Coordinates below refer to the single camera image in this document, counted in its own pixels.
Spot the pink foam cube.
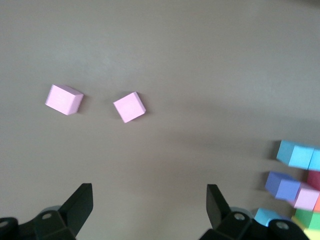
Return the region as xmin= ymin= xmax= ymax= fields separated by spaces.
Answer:
xmin=287 ymin=183 xmax=320 ymax=212
xmin=44 ymin=83 xmax=84 ymax=117
xmin=112 ymin=91 xmax=147 ymax=124

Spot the red foam cube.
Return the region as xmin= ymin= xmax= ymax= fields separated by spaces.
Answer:
xmin=306 ymin=169 xmax=320 ymax=191

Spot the green foam cube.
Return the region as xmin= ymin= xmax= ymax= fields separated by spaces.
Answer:
xmin=294 ymin=208 xmax=320 ymax=230

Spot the yellow foam cube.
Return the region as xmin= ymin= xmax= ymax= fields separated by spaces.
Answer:
xmin=290 ymin=216 xmax=320 ymax=240

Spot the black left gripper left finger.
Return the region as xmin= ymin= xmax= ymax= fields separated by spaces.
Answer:
xmin=0 ymin=183 xmax=94 ymax=240

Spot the purple foam cube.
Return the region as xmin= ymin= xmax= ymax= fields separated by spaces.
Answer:
xmin=264 ymin=170 xmax=302 ymax=202

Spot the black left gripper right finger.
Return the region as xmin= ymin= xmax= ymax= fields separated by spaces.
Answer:
xmin=198 ymin=184 xmax=311 ymax=240

